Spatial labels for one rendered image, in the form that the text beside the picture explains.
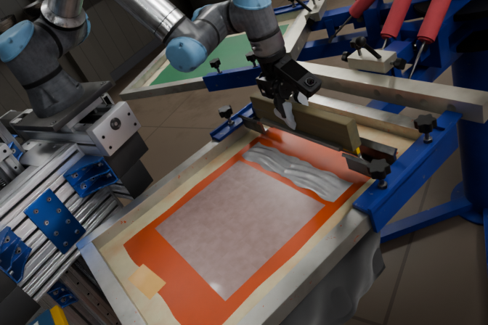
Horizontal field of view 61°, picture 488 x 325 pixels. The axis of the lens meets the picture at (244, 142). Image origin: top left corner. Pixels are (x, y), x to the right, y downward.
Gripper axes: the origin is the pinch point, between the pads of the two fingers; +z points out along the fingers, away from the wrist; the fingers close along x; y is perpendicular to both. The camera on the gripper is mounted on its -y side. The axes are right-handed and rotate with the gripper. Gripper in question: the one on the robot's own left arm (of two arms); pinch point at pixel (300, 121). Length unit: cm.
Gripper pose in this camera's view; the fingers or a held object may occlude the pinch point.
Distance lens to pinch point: 105.5
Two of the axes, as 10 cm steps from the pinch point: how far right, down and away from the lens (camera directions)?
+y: -5.8, -2.6, 7.7
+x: -7.3, 5.8, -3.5
